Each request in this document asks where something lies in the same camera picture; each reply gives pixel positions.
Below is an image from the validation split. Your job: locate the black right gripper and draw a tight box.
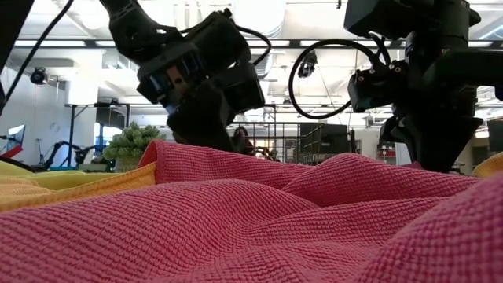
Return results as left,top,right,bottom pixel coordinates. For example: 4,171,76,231
379,37,503,174

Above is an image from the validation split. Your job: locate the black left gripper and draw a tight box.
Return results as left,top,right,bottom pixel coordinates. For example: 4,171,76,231
135,41,237,153

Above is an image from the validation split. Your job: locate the pink microfiber towel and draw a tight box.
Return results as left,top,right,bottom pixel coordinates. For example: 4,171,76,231
0,139,503,283

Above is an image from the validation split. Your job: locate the yellow microfiber towel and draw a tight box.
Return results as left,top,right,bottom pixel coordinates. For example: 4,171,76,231
0,160,119,192

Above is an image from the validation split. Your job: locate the orange microfiber towel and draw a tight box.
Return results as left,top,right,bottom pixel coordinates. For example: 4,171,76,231
0,161,158,213
471,152,503,178

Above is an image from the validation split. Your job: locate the red storage shelf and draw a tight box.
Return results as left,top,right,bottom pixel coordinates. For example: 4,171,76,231
376,143,396,166

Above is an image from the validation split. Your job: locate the person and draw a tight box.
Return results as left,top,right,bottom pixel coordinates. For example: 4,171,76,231
231,126,256,156

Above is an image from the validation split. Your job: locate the potted green succulent plant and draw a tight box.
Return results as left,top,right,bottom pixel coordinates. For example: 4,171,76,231
102,121,168,173

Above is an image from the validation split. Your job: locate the black monitor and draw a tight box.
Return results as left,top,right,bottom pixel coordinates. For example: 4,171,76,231
486,119,503,153
300,123,350,155

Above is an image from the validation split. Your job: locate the tilted grey screen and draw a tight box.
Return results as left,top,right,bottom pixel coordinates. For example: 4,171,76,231
6,124,27,153

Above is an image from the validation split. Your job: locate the red angled bar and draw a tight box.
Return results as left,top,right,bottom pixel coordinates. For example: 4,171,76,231
2,145,24,159

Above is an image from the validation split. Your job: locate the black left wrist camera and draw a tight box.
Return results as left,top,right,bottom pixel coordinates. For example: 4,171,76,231
219,62,267,116

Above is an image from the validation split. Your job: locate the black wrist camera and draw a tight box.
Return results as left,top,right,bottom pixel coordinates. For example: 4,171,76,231
219,62,267,116
347,62,409,114

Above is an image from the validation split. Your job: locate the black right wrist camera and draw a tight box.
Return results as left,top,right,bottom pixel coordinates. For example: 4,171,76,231
347,62,409,114

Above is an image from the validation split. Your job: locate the black right camera cable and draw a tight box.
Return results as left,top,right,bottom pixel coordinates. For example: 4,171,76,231
288,38,392,120

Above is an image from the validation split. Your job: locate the black camera cable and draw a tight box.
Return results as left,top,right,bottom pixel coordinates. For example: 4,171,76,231
288,38,392,120
234,24,273,67

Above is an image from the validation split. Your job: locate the black left camera cable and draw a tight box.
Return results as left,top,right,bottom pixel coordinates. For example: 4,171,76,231
234,24,273,67

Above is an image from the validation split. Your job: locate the black round ceiling camera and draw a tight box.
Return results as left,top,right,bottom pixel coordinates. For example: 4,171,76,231
297,50,318,79
30,67,49,86

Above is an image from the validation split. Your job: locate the black metal stand frame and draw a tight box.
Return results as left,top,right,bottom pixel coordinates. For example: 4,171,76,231
64,102,131,168

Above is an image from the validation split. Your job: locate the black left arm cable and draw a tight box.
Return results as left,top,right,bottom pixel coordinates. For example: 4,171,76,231
3,0,75,104

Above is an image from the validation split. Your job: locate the black metal table frame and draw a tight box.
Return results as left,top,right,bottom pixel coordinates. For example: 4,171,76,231
0,156,36,174

